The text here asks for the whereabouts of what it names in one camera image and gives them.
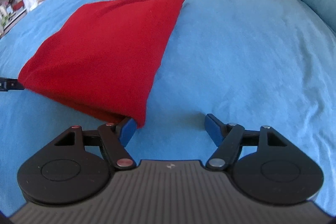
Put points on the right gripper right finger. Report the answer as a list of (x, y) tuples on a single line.
[(242, 149)]

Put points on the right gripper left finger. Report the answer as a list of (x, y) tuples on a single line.
[(111, 138)]

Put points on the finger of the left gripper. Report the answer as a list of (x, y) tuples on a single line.
[(7, 84)]

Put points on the red knit garment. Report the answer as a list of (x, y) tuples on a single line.
[(103, 60)]

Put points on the blue bed sheet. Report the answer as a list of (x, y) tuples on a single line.
[(251, 62)]

